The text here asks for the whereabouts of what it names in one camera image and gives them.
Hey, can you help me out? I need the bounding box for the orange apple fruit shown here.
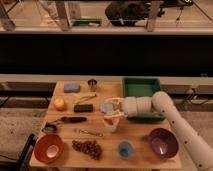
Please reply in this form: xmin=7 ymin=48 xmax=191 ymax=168
xmin=53 ymin=98 xmax=65 ymax=111

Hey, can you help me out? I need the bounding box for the yellow banana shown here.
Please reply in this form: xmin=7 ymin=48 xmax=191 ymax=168
xmin=74 ymin=93 xmax=96 ymax=104

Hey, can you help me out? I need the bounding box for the orange red bowl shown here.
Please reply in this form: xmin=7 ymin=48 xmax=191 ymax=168
xmin=34 ymin=134 xmax=64 ymax=164

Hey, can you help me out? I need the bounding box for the black rectangular block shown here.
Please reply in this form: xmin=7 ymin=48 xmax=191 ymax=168
xmin=74 ymin=104 xmax=93 ymax=113

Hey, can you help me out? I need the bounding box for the white paper cup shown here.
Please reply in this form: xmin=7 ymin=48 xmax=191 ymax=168
xmin=103 ymin=117 xmax=119 ymax=133

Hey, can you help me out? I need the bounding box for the black handled scoop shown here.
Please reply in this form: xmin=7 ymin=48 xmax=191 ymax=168
xmin=42 ymin=117 xmax=87 ymax=133

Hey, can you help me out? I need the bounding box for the blue plastic cup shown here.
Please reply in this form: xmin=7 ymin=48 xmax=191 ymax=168
xmin=118 ymin=141 xmax=133 ymax=160

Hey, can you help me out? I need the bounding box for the blue sponge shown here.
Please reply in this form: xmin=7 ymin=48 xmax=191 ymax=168
xmin=64 ymin=83 xmax=80 ymax=93

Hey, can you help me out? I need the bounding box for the bunch of dark grapes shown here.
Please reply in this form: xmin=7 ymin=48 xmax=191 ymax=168
xmin=72 ymin=140 xmax=102 ymax=160

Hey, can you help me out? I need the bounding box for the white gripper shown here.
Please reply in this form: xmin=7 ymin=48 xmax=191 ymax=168
xmin=104 ymin=96 xmax=152 ymax=120

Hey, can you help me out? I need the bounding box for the metal fork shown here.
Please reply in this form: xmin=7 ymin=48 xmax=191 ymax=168
xmin=73 ymin=128 xmax=103 ymax=137

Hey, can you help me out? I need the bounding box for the small metal cup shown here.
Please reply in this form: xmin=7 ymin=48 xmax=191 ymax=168
xmin=87 ymin=79 xmax=97 ymax=92

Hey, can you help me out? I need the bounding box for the purple bowl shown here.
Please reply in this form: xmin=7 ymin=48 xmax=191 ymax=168
xmin=148 ymin=128 xmax=179 ymax=159

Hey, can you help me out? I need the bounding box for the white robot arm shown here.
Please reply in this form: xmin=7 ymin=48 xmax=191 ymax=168
xmin=104 ymin=91 xmax=213 ymax=171

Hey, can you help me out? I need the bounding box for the green plastic tray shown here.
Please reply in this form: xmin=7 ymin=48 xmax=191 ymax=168
xmin=122 ymin=77 xmax=165 ymax=122

